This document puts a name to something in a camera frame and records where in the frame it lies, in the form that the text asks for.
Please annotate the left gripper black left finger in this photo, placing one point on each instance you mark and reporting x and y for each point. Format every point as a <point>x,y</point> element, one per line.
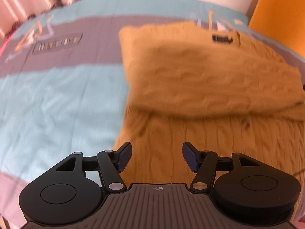
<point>111,163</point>

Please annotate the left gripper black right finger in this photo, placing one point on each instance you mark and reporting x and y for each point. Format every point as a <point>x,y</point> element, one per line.
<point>203,163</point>

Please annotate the mustard cable-knit cardigan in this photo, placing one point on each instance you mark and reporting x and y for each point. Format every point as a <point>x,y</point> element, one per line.
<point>220,91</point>

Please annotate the teal and grey bed sheet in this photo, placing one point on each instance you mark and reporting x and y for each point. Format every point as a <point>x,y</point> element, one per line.
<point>63,87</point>

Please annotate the orange headboard panel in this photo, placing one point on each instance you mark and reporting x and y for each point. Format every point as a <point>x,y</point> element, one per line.
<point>282,21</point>

